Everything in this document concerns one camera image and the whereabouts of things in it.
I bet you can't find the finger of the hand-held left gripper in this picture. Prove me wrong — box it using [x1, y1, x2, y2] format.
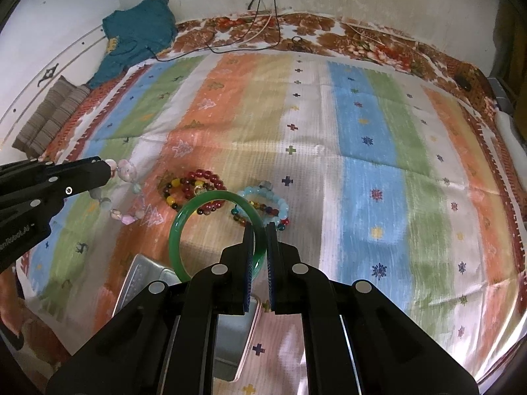
[0, 173, 113, 225]
[0, 156, 114, 184]

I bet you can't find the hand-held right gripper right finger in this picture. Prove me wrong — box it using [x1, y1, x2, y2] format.
[265, 222, 480, 395]

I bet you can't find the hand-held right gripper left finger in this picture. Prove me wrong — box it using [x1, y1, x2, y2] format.
[45, 222, 256, 395]

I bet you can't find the pink stone bead bracelet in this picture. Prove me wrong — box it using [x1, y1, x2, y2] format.
[93, 158, 165, 226]

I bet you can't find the multicolour glass bead bracelet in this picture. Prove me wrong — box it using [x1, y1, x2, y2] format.
[230, 201, 292, 232]

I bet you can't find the light blue bead bracelet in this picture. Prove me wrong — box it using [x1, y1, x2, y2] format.
[236, 185, 290, 224]

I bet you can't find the green jade bangle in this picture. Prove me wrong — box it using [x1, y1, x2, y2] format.
[168, 191, 268, 282]

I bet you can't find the yellow and brown bead bracelet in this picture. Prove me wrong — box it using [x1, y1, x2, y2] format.
[160, 177, 207, 211]

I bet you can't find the red bead bracelet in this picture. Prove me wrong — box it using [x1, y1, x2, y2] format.
[180, 169, 228, 211]

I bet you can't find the silver metal tin box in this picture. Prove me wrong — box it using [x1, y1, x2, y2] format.
[110, 253, 261, 382]

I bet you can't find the striped brown folded cloth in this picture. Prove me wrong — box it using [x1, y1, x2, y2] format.
[12, 76, 90, 160]

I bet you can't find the striped colourful blanket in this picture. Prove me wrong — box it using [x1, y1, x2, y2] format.
[16, 51, 520, 384]

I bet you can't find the teal garment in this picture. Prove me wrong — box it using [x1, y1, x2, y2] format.
[88, 0, 179, 90]

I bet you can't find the brown floral bedsheet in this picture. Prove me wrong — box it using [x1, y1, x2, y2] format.
[0, 12, 527, 379]

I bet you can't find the white pillow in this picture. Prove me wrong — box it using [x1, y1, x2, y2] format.
[494, 109, 527, 175]

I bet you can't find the grey folded cloth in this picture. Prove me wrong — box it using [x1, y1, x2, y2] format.
[487, 76, 516, 113]

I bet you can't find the white cable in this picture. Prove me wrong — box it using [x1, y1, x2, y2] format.
[231, 10, 274, 44]

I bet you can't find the black cable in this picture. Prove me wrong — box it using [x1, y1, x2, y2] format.
[153, 0, 286, 62]

